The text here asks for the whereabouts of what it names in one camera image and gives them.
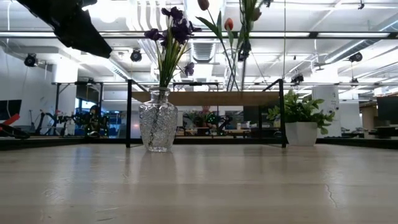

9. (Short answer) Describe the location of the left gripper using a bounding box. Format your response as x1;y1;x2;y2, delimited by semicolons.
17;0;113;59

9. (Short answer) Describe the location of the purple artificial flower bunch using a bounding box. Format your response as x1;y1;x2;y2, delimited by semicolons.
144;6;202;149

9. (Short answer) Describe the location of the dark red artificial tulip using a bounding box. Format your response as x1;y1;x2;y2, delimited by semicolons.
195;0;239;92
238;0;264;92

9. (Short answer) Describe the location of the short cut-glass vase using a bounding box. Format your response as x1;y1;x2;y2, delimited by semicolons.
138;86;178;153

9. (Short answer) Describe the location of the tall smooth glass vase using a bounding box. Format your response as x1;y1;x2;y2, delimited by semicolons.
226;37;251;93

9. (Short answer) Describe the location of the wooden shelf with black legs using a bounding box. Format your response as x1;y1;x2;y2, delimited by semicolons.
126;78;287;149

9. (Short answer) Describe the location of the person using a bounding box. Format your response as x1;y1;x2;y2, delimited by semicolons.
88;105;105;138

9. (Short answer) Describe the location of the black monitor screen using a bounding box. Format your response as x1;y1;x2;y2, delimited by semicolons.
0;99;22;121

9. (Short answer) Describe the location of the red angled bar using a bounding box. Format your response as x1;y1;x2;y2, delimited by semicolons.
0;113;21;128

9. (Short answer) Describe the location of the overhead LED light bar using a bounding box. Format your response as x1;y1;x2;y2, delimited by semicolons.
0;30;398;40

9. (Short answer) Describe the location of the green plant in white pot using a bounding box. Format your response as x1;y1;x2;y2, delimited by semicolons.
266;89;336;147

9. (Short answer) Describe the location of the dark monitor screen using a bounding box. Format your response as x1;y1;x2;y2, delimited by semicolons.
376;96;398;125

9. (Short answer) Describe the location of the black aluminium table frame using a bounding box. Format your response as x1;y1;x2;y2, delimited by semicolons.
0;136;398;151

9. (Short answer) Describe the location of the thin hanging cable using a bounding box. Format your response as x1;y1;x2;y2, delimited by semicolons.
282;0;287;78

